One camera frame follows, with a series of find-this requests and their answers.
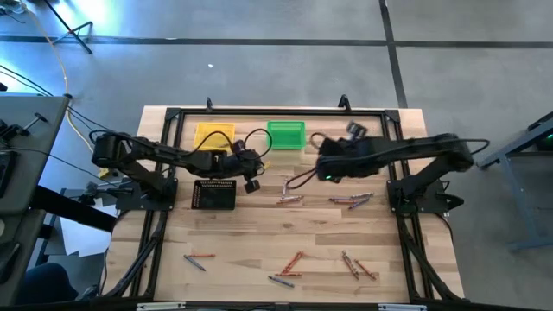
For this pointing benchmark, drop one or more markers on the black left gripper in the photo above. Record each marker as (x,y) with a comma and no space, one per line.
(237,166)

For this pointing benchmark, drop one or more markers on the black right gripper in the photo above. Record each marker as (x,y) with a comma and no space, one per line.
(332,157)

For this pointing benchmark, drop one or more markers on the white crayon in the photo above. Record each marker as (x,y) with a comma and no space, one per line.
(363,195)
(285,188)
(352,264)

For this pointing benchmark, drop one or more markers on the screws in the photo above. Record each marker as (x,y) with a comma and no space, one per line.
(290,262)
(358,204)
(345,201)

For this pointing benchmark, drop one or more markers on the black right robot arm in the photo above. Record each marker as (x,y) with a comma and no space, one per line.
(410,149)

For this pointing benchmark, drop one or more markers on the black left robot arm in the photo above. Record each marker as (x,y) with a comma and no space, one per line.
(151,151)

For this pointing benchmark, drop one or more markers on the green plastic basket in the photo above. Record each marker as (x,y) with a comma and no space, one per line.
(285,136)

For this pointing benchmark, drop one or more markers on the black table edge clamp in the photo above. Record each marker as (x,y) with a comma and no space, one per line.
(345,103)
(209,103)

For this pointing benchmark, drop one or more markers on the black plastic basket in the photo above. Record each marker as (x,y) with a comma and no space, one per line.
(214,196)

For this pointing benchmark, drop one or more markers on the yellow plastic basket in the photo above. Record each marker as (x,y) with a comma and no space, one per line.
(207,136)

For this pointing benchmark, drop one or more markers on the blue-grey metal table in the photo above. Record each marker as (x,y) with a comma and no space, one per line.
(516,196)

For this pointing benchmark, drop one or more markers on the white paper sheets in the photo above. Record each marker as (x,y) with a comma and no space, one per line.
(82,237)

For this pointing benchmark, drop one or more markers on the black desk support bar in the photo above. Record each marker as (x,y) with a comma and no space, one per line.
(73,209)

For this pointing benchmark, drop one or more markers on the grey side desk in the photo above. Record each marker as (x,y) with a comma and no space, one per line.
(30,181)

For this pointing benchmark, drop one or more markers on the black floor stand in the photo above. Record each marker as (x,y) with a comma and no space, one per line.
(70,29)

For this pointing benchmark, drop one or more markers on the person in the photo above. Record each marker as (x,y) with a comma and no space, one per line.
(45,285)

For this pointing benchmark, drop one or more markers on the black desk clamp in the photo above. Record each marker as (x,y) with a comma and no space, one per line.
(13,129)

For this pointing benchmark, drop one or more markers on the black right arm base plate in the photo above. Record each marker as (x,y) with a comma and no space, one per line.
(434,207)

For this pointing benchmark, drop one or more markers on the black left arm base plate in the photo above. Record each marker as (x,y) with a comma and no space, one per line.
(129,203)

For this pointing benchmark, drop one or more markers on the silver table edge bracket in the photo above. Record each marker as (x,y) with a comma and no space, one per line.
(160,306)
(402,307)

